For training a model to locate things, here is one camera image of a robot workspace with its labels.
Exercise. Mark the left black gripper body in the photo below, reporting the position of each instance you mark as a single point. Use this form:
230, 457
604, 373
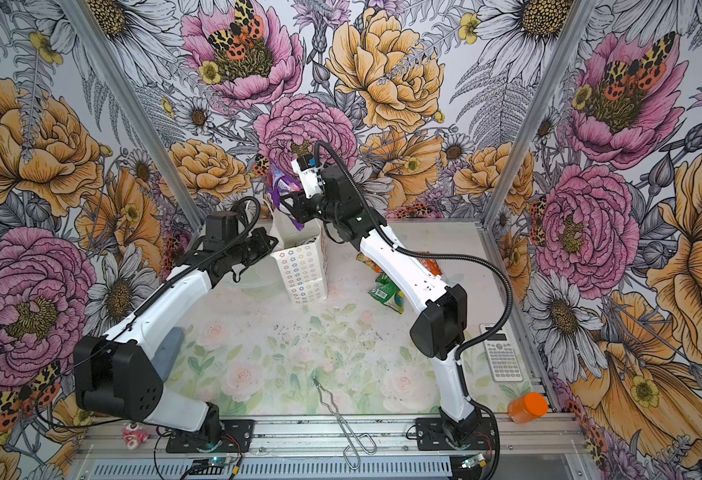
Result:
252, 247

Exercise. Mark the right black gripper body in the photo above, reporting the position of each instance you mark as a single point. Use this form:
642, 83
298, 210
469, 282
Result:
317, 206

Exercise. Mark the white printed paper bag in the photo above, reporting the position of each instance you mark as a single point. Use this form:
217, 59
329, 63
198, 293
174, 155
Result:
301, 258

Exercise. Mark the purple pink cherry candy bag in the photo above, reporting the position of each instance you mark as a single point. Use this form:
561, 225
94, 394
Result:
279, 186

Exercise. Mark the small green snack packet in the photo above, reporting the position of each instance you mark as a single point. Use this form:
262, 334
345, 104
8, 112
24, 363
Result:
387, 293

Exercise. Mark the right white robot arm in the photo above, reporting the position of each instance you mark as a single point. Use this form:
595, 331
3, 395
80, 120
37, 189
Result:
438, 330

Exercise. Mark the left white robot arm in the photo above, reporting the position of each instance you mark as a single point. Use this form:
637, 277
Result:
114, 373

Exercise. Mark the orange red snack bag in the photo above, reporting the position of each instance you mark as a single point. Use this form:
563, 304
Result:
432, 266

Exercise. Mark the clear plastic round lid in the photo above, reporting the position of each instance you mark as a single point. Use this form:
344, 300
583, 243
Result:
257, 281

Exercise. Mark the orange snack packet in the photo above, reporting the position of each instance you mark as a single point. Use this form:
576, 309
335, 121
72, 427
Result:
369, 263

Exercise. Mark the grey blue oval stone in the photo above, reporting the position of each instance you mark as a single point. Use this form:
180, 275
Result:
167, 352

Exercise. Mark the pink white small toy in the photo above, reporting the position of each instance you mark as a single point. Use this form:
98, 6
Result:
134, 436

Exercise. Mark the white calculator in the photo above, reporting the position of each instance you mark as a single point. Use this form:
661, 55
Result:
502, 357

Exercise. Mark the orange plastic bottle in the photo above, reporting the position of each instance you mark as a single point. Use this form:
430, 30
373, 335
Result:
528, 408

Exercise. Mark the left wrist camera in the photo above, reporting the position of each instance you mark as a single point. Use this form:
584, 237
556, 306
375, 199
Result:
220, 228

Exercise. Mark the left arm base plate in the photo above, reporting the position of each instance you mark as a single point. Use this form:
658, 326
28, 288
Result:
230, 436

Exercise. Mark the metal wire tongs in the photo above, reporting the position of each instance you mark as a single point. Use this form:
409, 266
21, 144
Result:
345, 420

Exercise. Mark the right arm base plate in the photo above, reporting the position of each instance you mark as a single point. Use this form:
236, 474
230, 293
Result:
439, 434

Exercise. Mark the aluminium front rail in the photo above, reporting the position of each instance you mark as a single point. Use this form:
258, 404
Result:
314, 436

